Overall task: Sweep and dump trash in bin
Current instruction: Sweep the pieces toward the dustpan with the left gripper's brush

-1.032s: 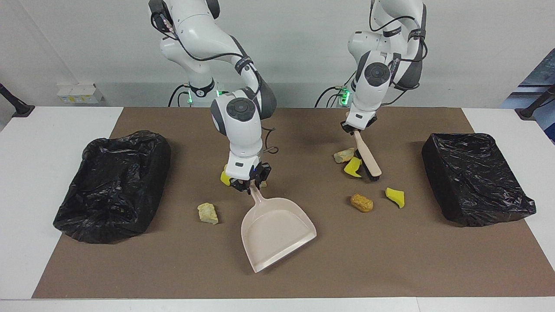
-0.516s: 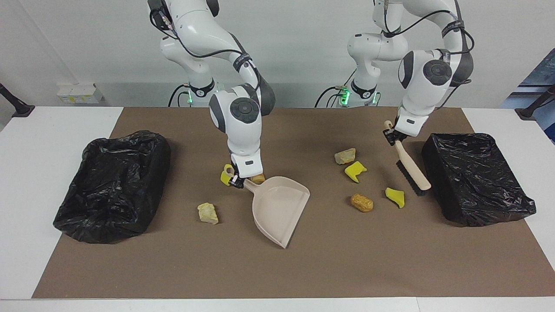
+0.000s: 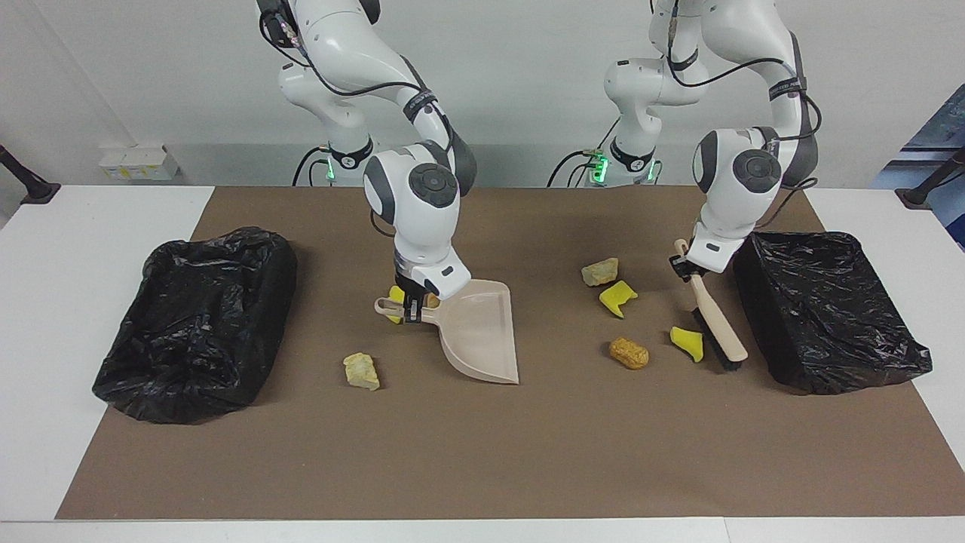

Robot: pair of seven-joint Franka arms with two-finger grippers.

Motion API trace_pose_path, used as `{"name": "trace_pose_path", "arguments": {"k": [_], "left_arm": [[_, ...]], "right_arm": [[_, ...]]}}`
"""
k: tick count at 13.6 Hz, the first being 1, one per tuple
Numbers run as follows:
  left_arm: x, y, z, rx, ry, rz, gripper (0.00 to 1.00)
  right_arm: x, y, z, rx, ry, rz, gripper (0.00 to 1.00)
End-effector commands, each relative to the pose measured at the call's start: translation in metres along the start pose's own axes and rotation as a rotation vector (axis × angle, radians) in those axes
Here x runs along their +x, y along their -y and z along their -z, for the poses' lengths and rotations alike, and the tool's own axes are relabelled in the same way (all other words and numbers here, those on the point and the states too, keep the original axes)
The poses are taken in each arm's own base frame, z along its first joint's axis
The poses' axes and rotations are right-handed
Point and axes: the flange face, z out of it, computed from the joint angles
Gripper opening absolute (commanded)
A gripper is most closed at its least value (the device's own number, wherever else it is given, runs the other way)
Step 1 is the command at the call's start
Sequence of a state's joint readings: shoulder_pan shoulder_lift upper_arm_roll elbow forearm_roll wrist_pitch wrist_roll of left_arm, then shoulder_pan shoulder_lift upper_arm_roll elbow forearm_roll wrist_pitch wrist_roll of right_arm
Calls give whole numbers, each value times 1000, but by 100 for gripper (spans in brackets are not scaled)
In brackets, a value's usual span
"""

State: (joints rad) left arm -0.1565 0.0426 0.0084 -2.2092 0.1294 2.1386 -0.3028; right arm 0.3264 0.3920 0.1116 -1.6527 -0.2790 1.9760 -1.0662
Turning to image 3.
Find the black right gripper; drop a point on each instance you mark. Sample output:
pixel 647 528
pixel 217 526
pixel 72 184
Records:
pixel 407 286

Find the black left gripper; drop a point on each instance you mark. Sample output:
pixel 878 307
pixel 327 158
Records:
pixel 697 274

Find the yellow sponge piece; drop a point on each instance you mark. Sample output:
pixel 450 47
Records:
pixel 396 292
pixel 617 296
pixel 687 343

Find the beige hand brush black bristles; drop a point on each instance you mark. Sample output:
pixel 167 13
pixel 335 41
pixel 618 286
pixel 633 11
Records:
pixel 716 317

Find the beige plastic dustpan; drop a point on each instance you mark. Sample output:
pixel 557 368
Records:
pixel 479 332

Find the pale yellow toy bread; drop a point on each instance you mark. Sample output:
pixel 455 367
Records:
pixel 362 371

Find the tan striped toy bread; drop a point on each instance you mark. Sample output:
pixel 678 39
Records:
pixel 600 272

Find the brown toy cookie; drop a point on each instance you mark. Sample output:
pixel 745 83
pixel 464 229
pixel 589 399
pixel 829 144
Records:
pixel 629 353

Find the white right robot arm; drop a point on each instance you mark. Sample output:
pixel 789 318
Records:
pixel 422 211

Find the bin with black bag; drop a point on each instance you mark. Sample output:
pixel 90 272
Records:
pixel 196 324
pixel 822 309

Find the brown table mat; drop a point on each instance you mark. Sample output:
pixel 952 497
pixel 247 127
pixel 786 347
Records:
pixel 482 467

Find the black stand leg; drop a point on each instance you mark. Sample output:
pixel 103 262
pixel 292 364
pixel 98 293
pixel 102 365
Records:
pixel 38 192
pixel 916 197

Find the blue background object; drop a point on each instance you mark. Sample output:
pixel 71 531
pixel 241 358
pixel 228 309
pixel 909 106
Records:
pixel 942 128

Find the white power strip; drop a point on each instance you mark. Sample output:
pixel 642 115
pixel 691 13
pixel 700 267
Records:
pixel 139 164

